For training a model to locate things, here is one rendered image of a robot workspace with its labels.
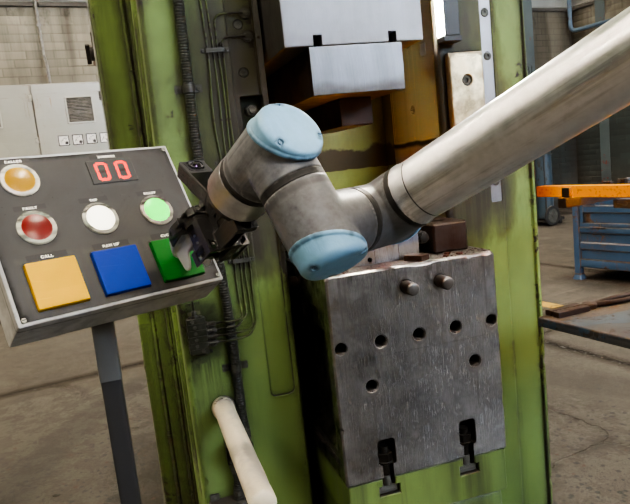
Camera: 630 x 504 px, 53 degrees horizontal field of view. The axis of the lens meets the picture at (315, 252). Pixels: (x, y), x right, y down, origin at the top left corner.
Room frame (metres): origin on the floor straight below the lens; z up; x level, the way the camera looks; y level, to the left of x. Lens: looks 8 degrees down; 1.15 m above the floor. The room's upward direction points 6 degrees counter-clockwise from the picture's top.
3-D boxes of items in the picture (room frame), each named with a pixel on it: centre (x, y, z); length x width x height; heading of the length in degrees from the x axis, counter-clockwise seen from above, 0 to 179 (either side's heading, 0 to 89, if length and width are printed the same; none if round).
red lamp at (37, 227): (0.95, 0.41, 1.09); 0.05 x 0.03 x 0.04; 106
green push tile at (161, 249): (1.05, 0.23, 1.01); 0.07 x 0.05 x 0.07; 131
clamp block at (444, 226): (1.42, -0.28, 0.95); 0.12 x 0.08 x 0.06; 16
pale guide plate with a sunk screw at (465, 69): (1.52, -0.40, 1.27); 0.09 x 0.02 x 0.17; 106
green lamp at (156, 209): (1.08, 0.26, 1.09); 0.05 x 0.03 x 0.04; 106
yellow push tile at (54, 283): (0.92, 0.38, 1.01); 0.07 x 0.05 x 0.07; 131
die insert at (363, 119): (1.56, -0.08, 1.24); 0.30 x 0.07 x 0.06; 16
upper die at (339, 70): (1.51, -0.07, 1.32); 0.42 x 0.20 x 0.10; 16
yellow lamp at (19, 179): (0.99, 0.44, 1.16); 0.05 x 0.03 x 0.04; 106
